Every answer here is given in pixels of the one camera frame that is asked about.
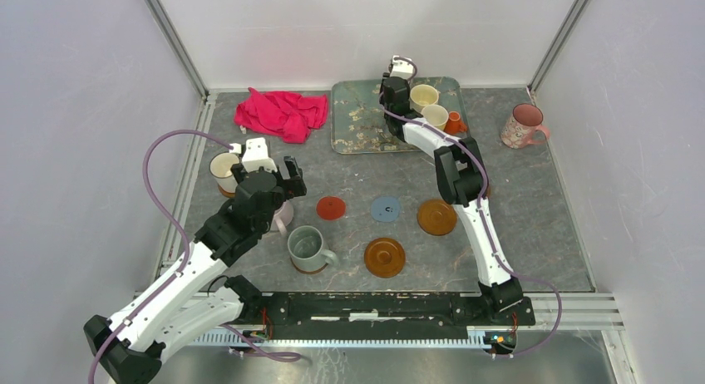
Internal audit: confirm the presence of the lilac ceramic mug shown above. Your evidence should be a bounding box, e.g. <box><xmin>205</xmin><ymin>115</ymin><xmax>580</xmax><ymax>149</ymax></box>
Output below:
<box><xmin>270</xmin><ymin>201</ymin><xmax>294</xmax><ymax>237</ymax></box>

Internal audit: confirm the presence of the yellow ceramic mug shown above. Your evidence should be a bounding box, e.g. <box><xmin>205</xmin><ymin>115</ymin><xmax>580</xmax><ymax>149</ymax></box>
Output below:
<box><xmin>421</xmin><ymin>104</ymin><xmax>449</xmax><ymax>131</ymax></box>

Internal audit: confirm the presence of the white mug black handle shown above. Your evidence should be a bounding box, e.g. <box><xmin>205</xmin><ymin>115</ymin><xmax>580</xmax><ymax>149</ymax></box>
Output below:
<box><xmin>210</xmin><ymin>152</ymin><xmax>240</xmax><ymax>185</ymax></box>

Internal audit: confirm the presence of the green floral serving tray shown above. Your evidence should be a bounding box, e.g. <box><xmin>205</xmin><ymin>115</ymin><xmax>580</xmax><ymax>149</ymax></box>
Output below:
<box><xmin>331</xmin><ymin>76</ymin><xmax>468</xmax><ymax>155</ymax></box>

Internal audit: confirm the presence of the grey-green ceramic mug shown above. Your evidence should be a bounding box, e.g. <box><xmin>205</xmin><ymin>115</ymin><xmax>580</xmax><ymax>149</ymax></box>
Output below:
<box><xmin>287</xmin><ymin>225</ymin><xmax>340</xmax><ymax>268</ymax></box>

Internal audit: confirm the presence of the red round coaster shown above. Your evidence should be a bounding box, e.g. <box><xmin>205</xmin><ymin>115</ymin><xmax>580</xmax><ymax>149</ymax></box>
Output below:
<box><xmin>316</xmin><ymin>196</ymin><xmax>347</xmax><ymax>220</ymax></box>

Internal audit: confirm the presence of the glossy wooden ridged coaster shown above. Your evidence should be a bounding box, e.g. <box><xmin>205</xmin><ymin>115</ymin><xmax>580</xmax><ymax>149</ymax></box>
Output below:
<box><xmin>292</xmin><ymin>260</ymin><xmax>328</xmax><ymax>274</ymax></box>

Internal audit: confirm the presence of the blue round coaster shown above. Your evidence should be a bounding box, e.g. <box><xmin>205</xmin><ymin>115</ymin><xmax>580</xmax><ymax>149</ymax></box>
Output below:
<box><xmin>370</xmin><ymin>196</ymin><xmax>402</xmax><ymax>223</ymax></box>

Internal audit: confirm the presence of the pink floral patterned mug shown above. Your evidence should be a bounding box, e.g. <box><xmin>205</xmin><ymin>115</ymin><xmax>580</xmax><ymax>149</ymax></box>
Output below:
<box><xmin>500</xmin><ymin>103</ymin><xmax>550</xmax><ymax>149</ymax></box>

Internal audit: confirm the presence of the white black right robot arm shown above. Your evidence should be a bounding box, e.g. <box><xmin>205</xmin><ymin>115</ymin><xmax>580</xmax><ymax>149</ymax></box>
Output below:
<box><xmin>379</xmin><ymin>74</ymin><xmax>524</xmax><ymax>324</ymax></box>

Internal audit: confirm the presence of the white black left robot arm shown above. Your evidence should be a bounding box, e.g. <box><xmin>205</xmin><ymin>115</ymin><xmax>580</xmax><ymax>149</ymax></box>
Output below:
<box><xmin>83</xmin><ymin>156</ymin><xmax>307</xmax><ymax>383</ymax></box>

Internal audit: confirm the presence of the brown wooden coaster far left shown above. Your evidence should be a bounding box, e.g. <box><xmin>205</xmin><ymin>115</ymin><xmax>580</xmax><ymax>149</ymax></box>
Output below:
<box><xmin>218</xmin><ymin>184</ymin><xmax>237</xmax><ymax>199</ymax></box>

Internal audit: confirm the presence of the small orange cup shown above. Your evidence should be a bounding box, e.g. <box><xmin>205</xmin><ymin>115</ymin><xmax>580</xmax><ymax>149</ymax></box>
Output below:
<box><xmin>444</xmin><ymin>111</ymin><xmax>468</xmax><ymax>135</ymax></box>

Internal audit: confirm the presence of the cream yellow mug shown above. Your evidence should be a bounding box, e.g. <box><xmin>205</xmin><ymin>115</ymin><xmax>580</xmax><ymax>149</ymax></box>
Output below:
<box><xmin>410</xmin><ymin>84</ymin><xmax>440</xmax><ymax>113</ymax></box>

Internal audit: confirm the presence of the crumpled red cloth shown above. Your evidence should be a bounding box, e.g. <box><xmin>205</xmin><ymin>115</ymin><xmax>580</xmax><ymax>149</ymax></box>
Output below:
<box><xmin>234</xmin><ymin>87</ymin><xmax>329</xmax><ymax>144</ymax></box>

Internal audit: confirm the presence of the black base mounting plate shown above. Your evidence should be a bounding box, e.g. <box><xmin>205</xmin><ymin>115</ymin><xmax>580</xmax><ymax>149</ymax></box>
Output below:
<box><xmin>231</xmin><ymin>292</ymin><xmax>536</xmax><ymax>340</ymax></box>

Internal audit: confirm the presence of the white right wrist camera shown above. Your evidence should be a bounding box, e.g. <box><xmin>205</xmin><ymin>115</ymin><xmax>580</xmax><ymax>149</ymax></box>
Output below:
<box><xmin>388</xmin><ymin>55</ymin><xmax>417</xmax><ymax>80</ymax></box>

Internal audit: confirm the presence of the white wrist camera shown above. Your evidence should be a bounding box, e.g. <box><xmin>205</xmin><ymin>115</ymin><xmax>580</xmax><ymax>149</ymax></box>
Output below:
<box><xmin>388</xmin><ymin>55</ymin><xmax>417</xmax><ymax>80</ymax></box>
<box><xmin>240</xmin><ymin>137</ymin><xmax>279</xmax><ymax>173</ymax></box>

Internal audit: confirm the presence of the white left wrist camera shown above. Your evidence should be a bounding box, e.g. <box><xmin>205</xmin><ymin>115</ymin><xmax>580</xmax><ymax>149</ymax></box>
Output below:
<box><xmin>240</xmin><ymin>137</ymin><xmax>279</xmax><ymax>173</ymax></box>

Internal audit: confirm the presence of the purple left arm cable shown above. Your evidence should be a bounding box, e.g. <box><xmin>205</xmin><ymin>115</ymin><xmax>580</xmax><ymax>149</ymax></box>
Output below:
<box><xmin>87</xmin><ymin>129</ymin><xmax>304</xmax><ymax>384</ymax></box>

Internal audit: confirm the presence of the white toothed cable rail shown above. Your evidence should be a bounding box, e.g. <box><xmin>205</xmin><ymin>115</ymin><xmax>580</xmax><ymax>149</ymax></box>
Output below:
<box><xmin>190</xmin><ymin>328</ymin><xmax>491</xmax><ymax>351</ymax></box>

